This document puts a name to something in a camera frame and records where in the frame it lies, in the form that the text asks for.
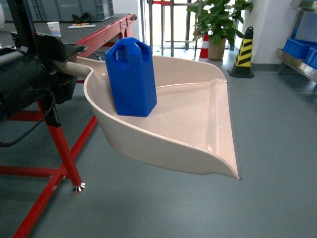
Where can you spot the yellow black traffic cone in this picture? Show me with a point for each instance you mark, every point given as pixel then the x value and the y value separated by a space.
pixel 242 66

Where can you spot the blue hexagonal plastic part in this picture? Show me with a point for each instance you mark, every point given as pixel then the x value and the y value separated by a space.
pixel 131 74

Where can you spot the potted green plant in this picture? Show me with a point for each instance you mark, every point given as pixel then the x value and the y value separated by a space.
pixel 218 20

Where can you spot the white paper cup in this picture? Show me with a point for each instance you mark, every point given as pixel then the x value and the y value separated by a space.
pixel 54 28

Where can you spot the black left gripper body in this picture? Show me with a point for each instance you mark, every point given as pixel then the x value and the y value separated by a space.
pixel 28 75

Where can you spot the red white traffic cone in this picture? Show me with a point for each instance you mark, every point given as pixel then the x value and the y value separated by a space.
pixel 204 54

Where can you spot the steel roller shelf rack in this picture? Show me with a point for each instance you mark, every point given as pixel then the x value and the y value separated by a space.
pixel 295 52

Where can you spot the beige plastic dustpan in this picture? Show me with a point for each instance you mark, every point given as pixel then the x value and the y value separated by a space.
pixel 189 130

